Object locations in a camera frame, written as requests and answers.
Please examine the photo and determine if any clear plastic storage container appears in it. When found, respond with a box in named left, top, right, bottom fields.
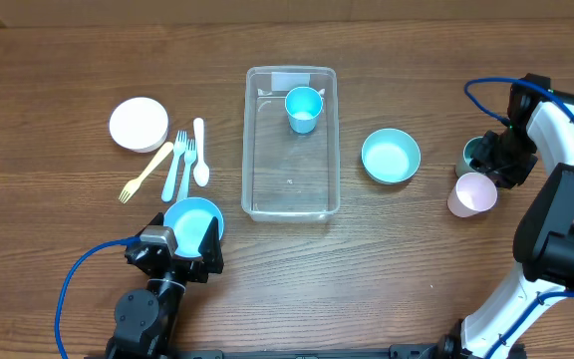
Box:
left=241, top=65, right=340, bottom=222

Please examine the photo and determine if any blue plastic cup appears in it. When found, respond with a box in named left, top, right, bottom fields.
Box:
left=285, top=87, right=323, bottom=135

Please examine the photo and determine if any white plastic bowl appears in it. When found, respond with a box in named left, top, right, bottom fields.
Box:
left=108, top=97, right=169, bottom=153

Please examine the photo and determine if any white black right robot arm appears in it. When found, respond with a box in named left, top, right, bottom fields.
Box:
left=429, top=74, right=574, bottom=358

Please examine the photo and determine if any white plastic spoon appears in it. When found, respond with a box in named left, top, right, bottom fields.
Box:
left=193, top=118, right=210, bottom=187

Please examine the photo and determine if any blue plastic bowl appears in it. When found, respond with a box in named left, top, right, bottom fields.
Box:
left=163, top=197, right=224, bottom=258

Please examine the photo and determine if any yellow plastic fork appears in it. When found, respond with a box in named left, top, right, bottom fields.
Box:
left=118, top=142, right=173, bottom=203

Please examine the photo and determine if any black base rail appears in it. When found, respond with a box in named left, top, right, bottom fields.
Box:
left=174, top=344, right=435, bottom=359

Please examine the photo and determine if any light blue fork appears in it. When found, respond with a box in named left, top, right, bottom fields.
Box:
left=176, top=139, right=196, bottom=201
left=161, top=131, right=187, bottom=202

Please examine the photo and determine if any pink plastic cup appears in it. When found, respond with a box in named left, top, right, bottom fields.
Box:
left=447, top=173, right=498, bottom=217

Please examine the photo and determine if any green plastic cup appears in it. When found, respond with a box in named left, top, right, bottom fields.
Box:
left=454, top=137, right=482, bottom=177

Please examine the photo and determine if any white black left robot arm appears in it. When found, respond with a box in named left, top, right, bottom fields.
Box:
left=105, top=197, right=226, bottom=358

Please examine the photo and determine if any green plastic bowl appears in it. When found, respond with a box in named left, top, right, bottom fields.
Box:
left=361, top=128, right=422, bottom=184

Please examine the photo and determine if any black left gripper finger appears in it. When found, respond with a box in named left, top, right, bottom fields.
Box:
left=198, top=217, right=223, bottom=264
left=140, top=212, right=164, bottom=239

